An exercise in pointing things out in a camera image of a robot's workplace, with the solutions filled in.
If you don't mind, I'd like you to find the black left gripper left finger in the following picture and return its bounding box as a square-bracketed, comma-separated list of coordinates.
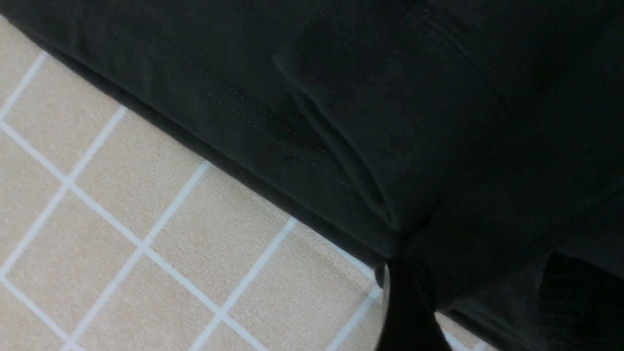
[376, 258, 451, 351]

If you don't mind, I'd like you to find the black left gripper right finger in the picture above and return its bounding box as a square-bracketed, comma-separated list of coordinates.
[538, 253, 624, 351]

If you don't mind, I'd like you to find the dark gray long-sleeve top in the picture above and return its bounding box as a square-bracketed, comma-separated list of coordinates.
[1, 0, 623, 351]

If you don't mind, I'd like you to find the beige grid-pattern tablecloth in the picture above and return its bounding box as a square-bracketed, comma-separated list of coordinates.
[0, 15, 498, 351]

